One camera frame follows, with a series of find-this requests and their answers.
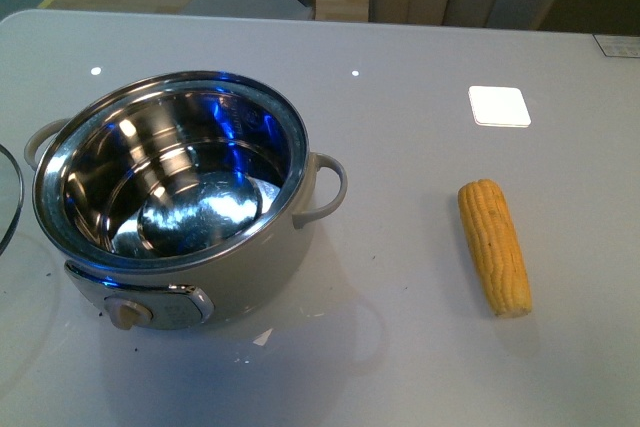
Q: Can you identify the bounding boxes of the yellow corn cob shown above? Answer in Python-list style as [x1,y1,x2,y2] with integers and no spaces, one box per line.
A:
[458,179,532,318]

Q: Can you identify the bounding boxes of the table corner label sticker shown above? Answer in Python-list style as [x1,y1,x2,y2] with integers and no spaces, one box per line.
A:
[593,34,640,59]

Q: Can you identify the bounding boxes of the glass pot lid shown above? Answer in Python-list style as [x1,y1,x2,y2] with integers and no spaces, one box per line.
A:
[0,145,25,253]

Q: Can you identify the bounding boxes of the beige electric cooking pot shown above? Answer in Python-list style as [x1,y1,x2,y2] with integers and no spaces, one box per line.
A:
[24,71,348,330]

